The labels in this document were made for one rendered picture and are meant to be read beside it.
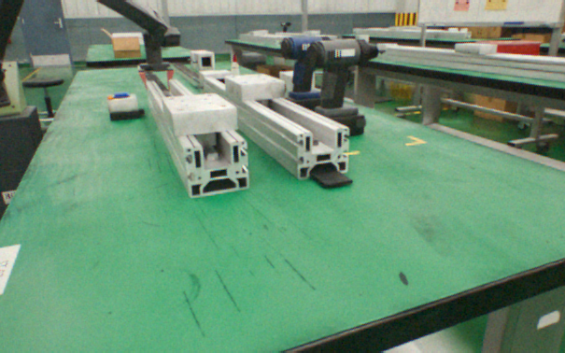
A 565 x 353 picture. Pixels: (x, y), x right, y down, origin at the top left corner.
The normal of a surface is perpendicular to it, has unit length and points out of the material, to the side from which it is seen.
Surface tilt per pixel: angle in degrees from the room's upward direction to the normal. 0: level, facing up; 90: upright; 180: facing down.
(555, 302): 90
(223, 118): 90
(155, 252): 0
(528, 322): 90
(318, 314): 0
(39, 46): 90
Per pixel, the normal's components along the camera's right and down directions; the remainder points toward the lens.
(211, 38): 0.38, 0.33
